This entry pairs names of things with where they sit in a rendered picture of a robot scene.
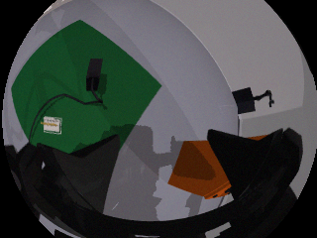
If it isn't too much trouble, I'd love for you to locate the green circuit board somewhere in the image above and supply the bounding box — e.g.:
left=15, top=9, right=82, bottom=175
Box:
left=11, top=20, right=162, bottom=154

